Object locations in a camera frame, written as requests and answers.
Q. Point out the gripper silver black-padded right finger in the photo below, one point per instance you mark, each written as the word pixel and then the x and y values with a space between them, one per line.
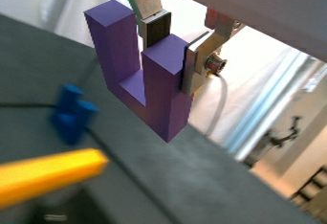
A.
pixel 202 54

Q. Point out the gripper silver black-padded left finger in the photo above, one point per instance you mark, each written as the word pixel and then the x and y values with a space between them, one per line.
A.
pixel 152 20

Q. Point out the purple U-shaped block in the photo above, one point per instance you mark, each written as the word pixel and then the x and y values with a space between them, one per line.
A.
pixel 143 77

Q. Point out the blue U-shaped block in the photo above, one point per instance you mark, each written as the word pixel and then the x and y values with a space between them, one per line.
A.
pixel 72 115

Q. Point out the yellow long block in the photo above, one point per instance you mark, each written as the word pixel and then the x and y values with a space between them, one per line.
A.
pixel 29 178

